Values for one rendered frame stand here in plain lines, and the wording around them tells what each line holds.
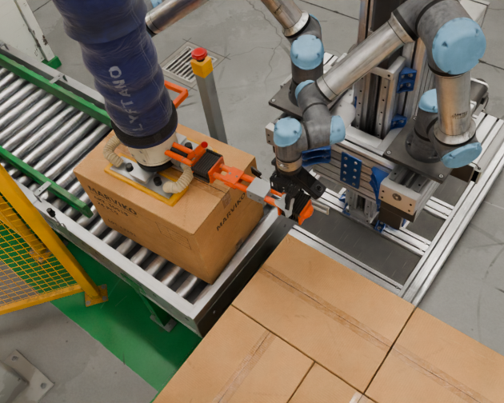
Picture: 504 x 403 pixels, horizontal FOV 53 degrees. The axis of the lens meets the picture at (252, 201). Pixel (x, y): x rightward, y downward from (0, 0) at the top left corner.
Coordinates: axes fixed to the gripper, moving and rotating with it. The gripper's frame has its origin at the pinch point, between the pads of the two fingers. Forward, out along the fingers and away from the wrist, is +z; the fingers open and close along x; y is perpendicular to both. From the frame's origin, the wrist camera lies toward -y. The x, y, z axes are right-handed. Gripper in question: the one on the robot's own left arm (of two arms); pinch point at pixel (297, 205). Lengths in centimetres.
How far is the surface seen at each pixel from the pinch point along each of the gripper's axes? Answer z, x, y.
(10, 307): 95, 69, 130
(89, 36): -54, 11, 56
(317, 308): 53, 7, -11
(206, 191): 13.0, 2.9, 36.7
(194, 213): 13.0, 12.8, 34.9
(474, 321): 107, -46, -67
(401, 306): 53, -10, -38
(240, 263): 48, 8, 23
